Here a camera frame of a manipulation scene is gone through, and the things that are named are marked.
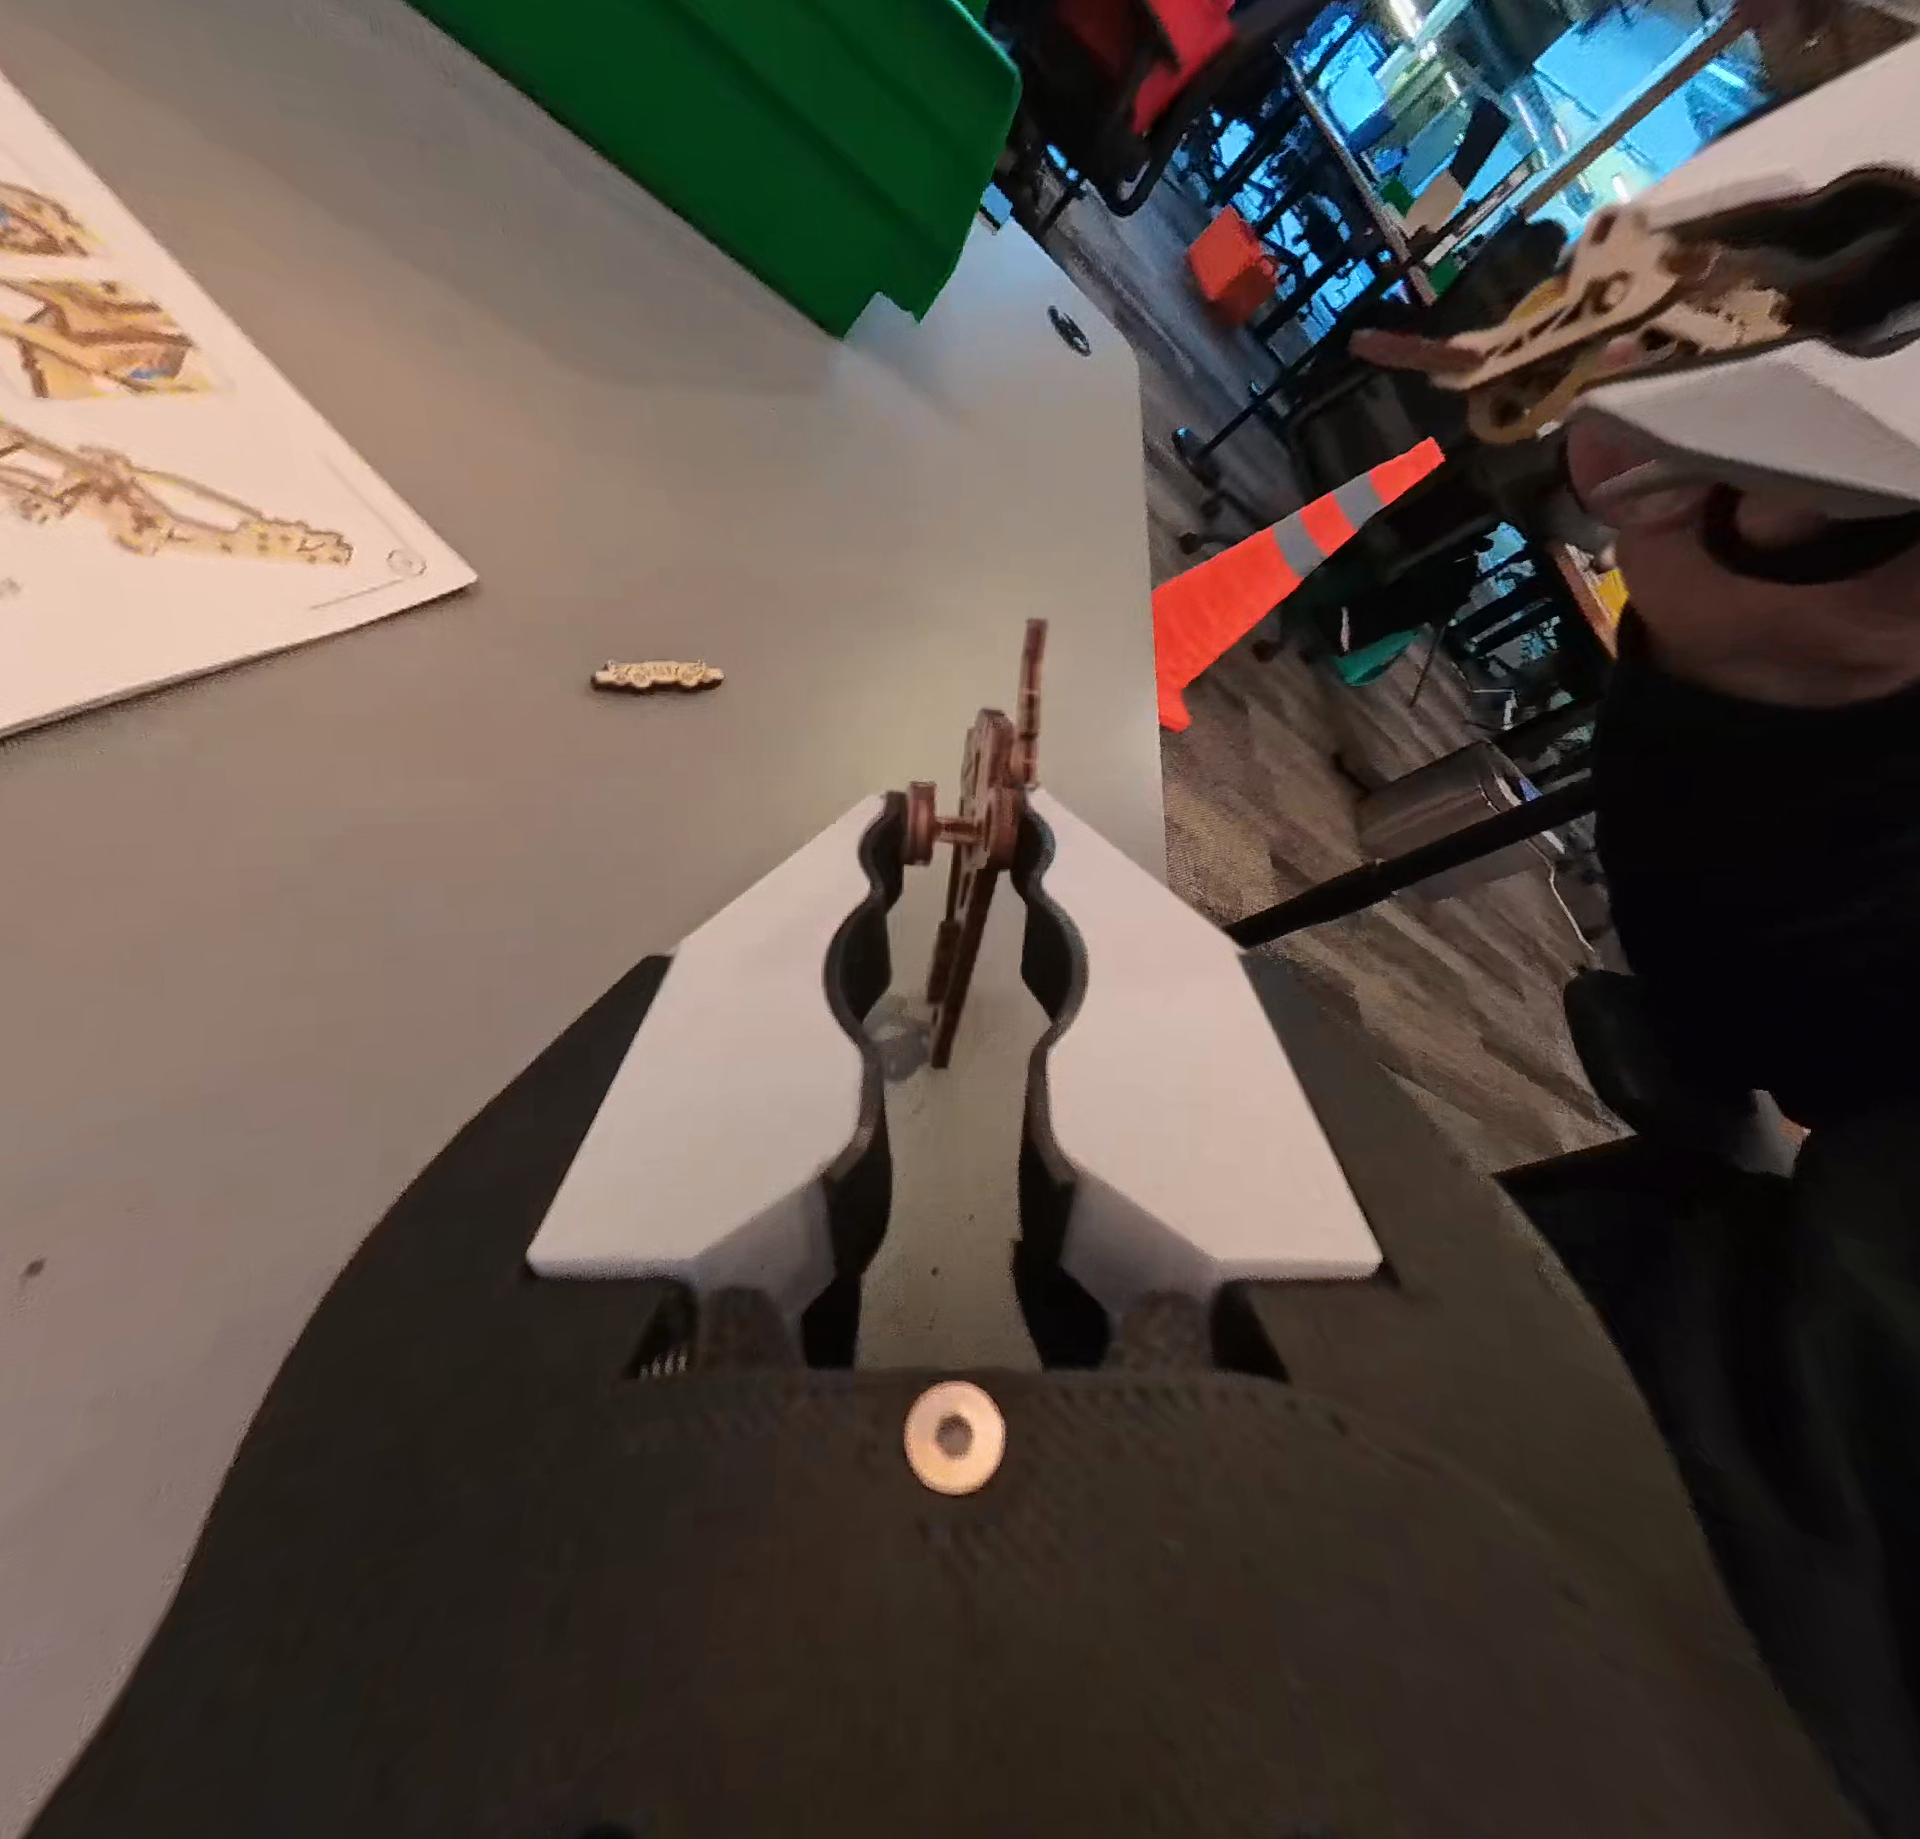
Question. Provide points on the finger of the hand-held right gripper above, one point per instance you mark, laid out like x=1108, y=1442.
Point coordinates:
x=1770, y=415
x=1832, y=129

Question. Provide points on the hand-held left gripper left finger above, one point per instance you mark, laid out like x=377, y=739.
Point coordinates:
x=704, y=1105

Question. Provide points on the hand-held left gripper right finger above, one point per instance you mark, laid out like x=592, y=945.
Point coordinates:
x=1199, y=1105

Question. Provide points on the wooden model frame part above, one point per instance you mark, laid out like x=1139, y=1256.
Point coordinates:
x=1588, y=309

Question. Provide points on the wooden model lever assembly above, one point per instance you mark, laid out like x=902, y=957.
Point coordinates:
x=976, y=850

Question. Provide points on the person's right forearm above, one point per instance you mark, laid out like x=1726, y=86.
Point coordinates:
x=1756, y=850

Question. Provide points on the person's right hand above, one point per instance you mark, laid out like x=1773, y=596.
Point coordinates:
x=1664, y=564

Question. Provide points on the black floor stand pole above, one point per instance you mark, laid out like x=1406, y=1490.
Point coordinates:
x=1394, y=866

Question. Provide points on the grey metal waste bin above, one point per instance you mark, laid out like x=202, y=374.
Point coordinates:
x=1439, y=806

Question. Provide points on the small toothed wooden part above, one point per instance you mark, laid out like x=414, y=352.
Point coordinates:
x=656, y=675

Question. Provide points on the black seat cushion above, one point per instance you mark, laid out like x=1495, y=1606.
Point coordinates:
x=1649, y=1044

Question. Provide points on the orange red plastic piece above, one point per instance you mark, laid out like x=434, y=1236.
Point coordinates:
x=1276, y=564

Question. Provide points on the orange crate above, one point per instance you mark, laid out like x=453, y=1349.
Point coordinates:
x=1234, y=264

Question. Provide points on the black chair with red jacket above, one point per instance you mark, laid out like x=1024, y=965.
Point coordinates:
x=1169, y=10

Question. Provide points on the open instruction booklet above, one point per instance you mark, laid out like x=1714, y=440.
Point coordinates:
x=226, y=624

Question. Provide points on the black desk grommet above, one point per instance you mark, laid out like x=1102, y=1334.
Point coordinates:
x=1069, y=329

